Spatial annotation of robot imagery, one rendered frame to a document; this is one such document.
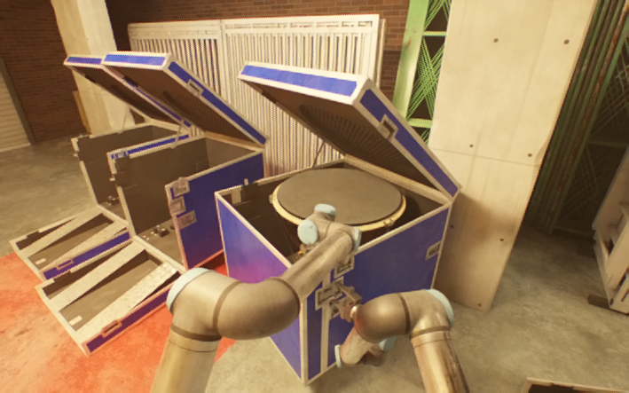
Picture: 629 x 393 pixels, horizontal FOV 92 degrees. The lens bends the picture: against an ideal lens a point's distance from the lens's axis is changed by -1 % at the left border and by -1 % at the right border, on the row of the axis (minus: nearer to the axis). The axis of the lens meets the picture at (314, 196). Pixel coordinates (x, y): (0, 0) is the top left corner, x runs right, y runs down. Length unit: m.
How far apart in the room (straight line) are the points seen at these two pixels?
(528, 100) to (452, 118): 0.41
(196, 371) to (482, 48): 2.04
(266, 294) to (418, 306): 0.47
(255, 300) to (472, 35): 1.89
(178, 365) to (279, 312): 0.23
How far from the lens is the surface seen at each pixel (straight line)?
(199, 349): 0.75
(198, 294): 0.72
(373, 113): 1.31
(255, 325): 0.68
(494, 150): 2.25
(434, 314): 0.98
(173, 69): 2.34
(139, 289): 2.90
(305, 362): 1.85
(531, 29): 2.16
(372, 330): 0.98
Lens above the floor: 1.89
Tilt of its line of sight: 27 degrees down
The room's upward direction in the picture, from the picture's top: straight up
